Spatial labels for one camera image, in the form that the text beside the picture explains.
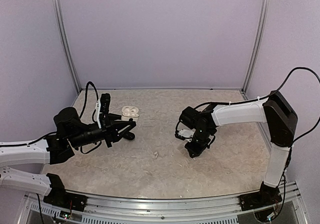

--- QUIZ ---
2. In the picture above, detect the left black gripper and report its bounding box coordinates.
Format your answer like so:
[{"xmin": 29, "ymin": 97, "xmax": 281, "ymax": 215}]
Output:
[{"xmin": 68, "ymin": 113, "xmax": 136, "ymax": 148}]

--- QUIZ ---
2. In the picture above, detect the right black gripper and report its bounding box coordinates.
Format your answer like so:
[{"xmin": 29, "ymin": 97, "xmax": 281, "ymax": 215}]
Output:
[{"xmin": 184, "ymin": 128, "xmax": 212, "ymax": 158}]

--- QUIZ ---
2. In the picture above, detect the white earbud charging case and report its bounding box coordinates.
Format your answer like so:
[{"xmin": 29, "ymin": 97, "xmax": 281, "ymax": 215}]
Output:
[{"xmin": 121, "ymin": 106, "xmax": 140, "ymax": 121}]

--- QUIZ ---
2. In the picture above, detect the black earbud charging case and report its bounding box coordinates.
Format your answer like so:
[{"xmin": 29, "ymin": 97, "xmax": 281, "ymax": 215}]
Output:
[{"xmin": 123, "ymin": 132, "xmax": 136, "ymax": 141}]

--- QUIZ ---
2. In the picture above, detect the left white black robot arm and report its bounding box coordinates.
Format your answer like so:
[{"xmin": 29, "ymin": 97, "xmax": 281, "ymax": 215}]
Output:
[{"xmin": 0, "ymin": 106, "xmax": 139, "ymax": 206}]

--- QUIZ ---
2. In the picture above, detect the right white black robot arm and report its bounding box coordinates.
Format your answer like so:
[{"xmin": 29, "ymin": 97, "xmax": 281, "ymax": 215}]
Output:
[{"xmin": 174, "ymin": 91, "xmax": 298, "ymax": 206}]

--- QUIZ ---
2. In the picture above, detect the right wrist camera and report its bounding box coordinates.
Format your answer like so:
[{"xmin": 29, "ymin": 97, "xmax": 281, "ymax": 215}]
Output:
[{"xmin": 174, "ymin": 129, "xmax": 194, "ymax": 141}]

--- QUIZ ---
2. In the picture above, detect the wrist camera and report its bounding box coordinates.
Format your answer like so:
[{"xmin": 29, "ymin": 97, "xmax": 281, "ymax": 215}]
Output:
[
  {"xmin": 95, "ymin": 93, "xmax": 111, "ymax": 129},
  {"xmin": 174, "ymin": 129, "xmax": 194, "ymax": 141}
]

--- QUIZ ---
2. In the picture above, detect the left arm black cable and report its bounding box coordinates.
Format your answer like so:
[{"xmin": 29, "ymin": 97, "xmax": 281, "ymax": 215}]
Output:
[{"xmin": 78, "ymin": 81, "xmax": 100, "ymax": 119}]

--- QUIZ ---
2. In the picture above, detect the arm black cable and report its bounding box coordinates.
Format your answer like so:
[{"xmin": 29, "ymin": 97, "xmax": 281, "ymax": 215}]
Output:
[
  {"xmin": 78, "ymin": 81, "xmax": 100, "ymax": 119},
  {"xmin": 194, "ymin": 67, "xmax": 320, "ymax": 182}
]

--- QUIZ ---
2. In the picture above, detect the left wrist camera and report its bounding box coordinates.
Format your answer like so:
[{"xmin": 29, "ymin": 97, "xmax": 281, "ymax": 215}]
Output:
[{"xmin": 95, "ymin": 93, "xmax": 111, "ymax": 129}]

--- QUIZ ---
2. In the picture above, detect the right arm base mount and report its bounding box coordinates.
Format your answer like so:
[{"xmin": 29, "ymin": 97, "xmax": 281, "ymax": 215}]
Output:
[{"xmin": 239, "ymin": 191, "xmax": 283, "ymax": 211}]

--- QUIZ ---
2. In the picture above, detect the front aluminium rail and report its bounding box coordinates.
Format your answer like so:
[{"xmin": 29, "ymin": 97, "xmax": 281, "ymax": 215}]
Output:
[{"xmin": 17, "ymin": 187, "xmax": 310, "ymax": 224}]

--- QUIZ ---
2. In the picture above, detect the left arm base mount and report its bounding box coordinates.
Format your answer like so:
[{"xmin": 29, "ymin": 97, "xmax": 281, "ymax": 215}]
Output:
[{"xmin": 43, "ymin": 192, "xmax": 88, "ymax": 212}]

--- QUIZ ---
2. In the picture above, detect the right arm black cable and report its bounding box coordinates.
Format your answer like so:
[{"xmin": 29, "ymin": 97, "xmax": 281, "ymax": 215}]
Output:
[{"xmin": 194, "ymin": 67, "xmax": 320, "ymax": 182}]

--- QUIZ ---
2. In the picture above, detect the left aluminium frame post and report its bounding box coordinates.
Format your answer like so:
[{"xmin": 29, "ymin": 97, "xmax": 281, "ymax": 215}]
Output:
[{"xmin": 52, "ymin": 0, "xmax": 82, "ymax": 94}]

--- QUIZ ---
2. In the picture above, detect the aluminium frame post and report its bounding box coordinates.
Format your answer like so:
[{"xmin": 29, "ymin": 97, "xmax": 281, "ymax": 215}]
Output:
[
  {"xmin": 241, "ymin": 0, "xmax": 270, "ymax": 95},
  {"xmin": 52, "ymin": 0, "xmax": 82, "ymax": 94}
]

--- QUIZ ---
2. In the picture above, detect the right aluminium frame post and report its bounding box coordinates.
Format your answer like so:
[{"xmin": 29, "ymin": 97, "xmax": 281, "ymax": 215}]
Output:
[{"xmin": 241, "ymin": 0, "xmax": 270, "ymax": 95}]

